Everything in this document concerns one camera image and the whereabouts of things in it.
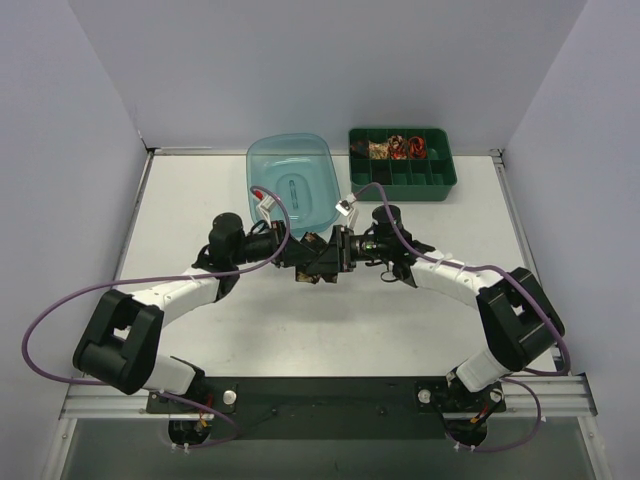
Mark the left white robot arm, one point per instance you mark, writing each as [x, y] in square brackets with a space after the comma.
[120, 343]

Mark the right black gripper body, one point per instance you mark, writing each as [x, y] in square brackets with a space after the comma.
[341, 248]

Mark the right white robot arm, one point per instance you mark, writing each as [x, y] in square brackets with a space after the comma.
[518, 321]

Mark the dark rolled tie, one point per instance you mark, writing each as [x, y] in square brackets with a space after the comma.
[360, 149]

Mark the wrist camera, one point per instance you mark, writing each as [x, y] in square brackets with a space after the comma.
[266, 203]
[347, 208]

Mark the aluminium rail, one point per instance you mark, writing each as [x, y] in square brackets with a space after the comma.
[561, 397]

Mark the black gold patterned tie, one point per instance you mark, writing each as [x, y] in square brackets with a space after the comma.
[306, 274]

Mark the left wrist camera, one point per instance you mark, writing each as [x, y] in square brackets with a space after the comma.
[266, 203]

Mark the orange black rolled tie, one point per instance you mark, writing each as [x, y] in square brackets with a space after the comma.
[417, 147]

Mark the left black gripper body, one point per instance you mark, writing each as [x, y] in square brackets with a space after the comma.
[291, 251]

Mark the red black patterned rolled tie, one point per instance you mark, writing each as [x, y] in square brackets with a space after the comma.
[397, 147]

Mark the green compartment organizer box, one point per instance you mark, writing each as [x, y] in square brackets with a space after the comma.
[410, 180]

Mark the beige patterned rolled tie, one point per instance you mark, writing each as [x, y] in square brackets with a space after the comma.
[378, 150]

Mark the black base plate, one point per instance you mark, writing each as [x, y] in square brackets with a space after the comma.
[328, 408]

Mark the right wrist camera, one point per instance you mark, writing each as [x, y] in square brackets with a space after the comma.
[347, 208]

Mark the teal plastic tub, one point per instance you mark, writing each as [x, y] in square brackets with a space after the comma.
[300, 170]

